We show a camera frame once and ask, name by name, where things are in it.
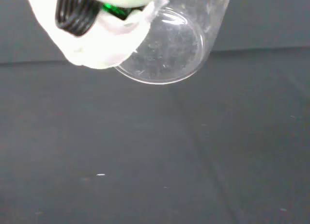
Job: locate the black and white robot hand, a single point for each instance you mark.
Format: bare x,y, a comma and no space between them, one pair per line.
80,20

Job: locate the black bench cloth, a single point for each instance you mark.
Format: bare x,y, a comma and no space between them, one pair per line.
145,148

